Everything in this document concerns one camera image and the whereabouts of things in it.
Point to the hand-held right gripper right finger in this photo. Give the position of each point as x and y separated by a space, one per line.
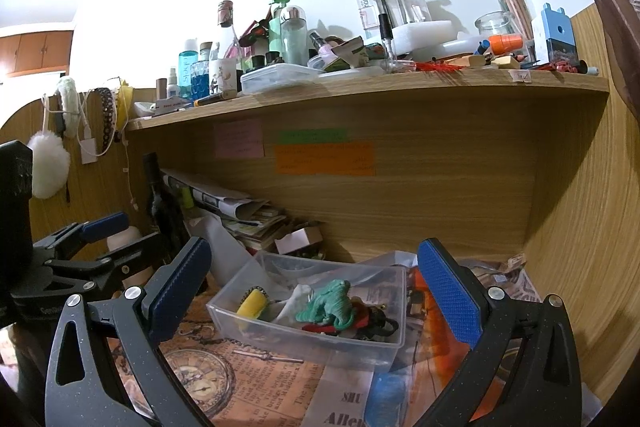
450 292

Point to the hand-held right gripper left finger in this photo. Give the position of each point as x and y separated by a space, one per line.
180 287

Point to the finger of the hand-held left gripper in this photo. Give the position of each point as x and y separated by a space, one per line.
130 252
105 224

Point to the yellow green sponge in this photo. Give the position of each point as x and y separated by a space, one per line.
251 304

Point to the black headband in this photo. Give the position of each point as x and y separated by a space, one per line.
380 324

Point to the green dinosaur plush toy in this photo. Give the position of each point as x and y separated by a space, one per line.
330 302

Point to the clear plastic bin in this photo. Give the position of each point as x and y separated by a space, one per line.
320 347

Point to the orange printed sheet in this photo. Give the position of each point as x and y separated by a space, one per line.
440 342

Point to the dark glass bottle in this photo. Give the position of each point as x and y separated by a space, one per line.
162 207

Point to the white fluffy puff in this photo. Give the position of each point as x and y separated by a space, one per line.
48 167

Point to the clear plastic sheet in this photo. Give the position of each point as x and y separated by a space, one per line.
220 237

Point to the stack of newspapers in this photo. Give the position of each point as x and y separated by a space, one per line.
240 212

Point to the spotted headband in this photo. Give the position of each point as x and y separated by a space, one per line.
107 112

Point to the printed newspaper mat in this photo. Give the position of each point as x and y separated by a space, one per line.
250 382

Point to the yellow cloth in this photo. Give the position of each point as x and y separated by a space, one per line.
124 99

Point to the white fluffy headband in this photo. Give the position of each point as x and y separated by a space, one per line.
70 102

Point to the small cardboard box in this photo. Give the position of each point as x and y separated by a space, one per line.
300 238

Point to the white toy airplane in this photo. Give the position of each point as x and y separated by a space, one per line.
172 104

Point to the pink sticky note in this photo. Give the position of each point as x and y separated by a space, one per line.
239 139

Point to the small white spray bottle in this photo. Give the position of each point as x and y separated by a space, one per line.
173 82

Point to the black orange marker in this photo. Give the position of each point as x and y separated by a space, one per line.
212 98

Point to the wooden cabinet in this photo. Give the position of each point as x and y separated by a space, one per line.
35 52

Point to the blue faceted glass bottle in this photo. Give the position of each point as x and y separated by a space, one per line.
200 79

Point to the blue mouthwash bottle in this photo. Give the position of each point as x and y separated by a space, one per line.
187 64

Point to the orange sticky note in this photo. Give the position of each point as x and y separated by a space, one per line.
325 159

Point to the white printed mug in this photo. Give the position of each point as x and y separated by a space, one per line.
222 79

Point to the green sticky note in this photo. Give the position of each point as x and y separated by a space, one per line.
312 135

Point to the wooden shelf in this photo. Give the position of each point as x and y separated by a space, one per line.
400 94

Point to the red tassel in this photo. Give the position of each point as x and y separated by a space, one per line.
437 68

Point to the flat clear plastic box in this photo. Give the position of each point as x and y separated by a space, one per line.
277 79

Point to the tall clear corked bottle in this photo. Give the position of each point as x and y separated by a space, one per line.
226 14

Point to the orange capped bottle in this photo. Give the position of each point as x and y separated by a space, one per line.
506 43

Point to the green pump bottle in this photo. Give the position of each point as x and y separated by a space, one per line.
276 32

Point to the white foam block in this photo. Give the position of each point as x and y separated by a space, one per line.
420 34

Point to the clear bottle silver cap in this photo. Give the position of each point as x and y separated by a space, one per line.
294 42

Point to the glass jar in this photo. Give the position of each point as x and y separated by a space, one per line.
495 24

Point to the blue white box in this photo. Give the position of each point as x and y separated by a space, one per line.
557 32

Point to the clear blister pack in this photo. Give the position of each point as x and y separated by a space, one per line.
400 2

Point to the tall clear cylinder with sticks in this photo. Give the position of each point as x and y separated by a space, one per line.
512 2

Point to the brown curtain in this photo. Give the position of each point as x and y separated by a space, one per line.
617 7

